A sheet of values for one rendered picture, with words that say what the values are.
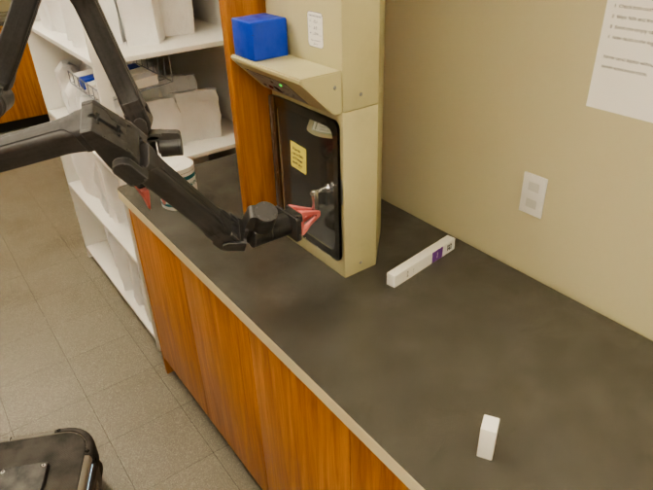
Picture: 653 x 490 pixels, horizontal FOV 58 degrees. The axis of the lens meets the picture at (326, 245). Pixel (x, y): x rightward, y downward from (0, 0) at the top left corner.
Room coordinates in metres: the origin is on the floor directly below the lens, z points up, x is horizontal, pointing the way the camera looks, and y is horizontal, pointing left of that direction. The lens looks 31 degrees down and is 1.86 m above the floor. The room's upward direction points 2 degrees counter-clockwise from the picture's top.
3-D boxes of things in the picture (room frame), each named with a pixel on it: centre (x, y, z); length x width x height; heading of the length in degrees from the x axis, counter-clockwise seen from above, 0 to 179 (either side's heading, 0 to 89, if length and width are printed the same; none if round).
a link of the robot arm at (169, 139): (1.54, 0.45, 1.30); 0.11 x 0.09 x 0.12; 99
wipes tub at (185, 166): (1.84, 0.51, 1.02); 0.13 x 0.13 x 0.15
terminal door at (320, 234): (1.47, 0.05, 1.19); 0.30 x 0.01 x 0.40; 35
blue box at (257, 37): (1.52, 0.15, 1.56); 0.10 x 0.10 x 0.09; 35
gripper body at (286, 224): (1.29, 0.12, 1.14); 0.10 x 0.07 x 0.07; 35
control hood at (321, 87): (1.44, 0.09, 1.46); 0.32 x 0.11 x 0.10; 35
